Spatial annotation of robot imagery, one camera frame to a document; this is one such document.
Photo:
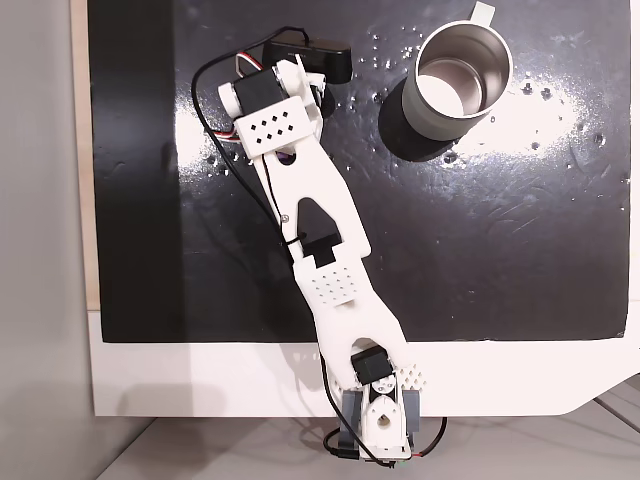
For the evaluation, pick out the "grey table clamp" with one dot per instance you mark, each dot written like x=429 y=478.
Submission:
x=350 y=407

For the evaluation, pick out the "pale green steel mug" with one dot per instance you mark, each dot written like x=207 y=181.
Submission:
x=450 y=127

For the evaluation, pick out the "black oval camera box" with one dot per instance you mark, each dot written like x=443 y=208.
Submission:
x=320 y=57

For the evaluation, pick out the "black table mat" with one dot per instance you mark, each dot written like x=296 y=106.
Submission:
x=475 y=240

